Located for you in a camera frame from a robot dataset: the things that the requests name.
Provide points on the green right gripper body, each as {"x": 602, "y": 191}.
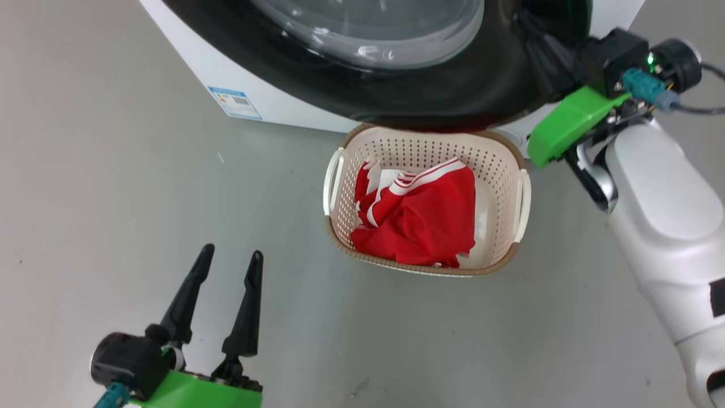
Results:
{"x": 566, "y": 122}

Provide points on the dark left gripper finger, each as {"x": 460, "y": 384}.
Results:
{"x": 181, "y": 311}
{"x": 246, "y": 317}

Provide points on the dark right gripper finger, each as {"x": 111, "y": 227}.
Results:
{"x": 552, "y": 62}

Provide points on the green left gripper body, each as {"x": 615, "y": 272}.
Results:
{"x": 198, "y": 394}

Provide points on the black round glass washer door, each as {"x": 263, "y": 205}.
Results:
{"x": 453, "y": 96}

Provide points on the red white-trimmed jersey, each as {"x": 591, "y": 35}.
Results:
{"x": 430, "y": 221}

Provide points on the cream perforated basket brown rim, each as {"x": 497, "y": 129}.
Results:
{"x": 498, "y": 164}

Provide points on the white front-load washing machine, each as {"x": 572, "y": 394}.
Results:
{"x": 201, "y": 56}

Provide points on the blue energy label sticker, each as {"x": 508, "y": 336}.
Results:
{"x": 235, "y": 103}

